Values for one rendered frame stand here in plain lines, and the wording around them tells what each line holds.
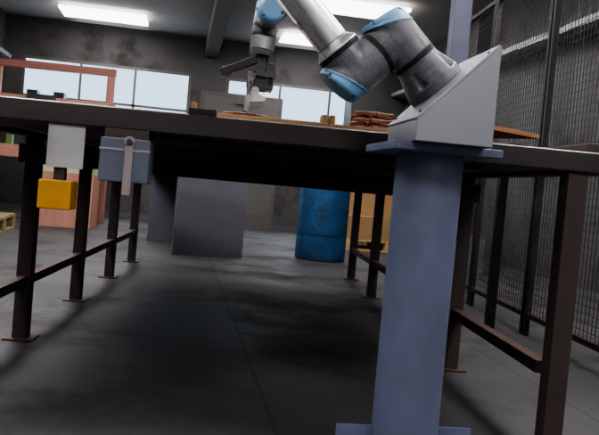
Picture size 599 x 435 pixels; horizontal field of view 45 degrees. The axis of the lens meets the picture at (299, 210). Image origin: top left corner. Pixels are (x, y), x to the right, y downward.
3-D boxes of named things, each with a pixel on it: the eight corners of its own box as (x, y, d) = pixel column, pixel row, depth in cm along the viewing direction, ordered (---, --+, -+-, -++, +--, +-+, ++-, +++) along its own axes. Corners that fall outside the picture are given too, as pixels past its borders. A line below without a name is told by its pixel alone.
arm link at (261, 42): (251, 33, 218) (250, 38, 226) (249, 48, 218) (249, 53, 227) (276, 37, 219) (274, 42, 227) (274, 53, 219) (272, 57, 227)
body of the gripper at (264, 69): (272, 92, 220) (278, 52, 219) (243, 86, 219) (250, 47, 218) (270, 94, 227) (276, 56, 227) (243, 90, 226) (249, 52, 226)
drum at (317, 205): (338, 258, 805) (344, 184, 802) (350, 264, 752) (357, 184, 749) (290, 254, 795) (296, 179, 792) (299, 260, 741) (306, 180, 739)
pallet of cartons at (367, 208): (434, 257, 945) (439, 199, 943) (339, 249, 924) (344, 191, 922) (412, 250, 1035) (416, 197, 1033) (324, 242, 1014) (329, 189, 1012)
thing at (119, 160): (145, 197, 199) (151, 130, 198) (94, 192, 198) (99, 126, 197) (151, 196, 210) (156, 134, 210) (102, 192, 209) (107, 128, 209)
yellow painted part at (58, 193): (69, 210, 199) (76, 124, 198) (36, 207, 198) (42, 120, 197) (76, 209, 207) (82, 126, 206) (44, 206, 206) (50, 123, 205)
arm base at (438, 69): (470, 63, 178) (445, 31, 177) (425, 102, 176) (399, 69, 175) (447, 75, 193) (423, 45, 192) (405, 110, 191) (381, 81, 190)
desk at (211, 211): (208, 242, 849) (213, 176, 847) (245, 258, 713) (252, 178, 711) (143, 239, 822) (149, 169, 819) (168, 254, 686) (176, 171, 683)
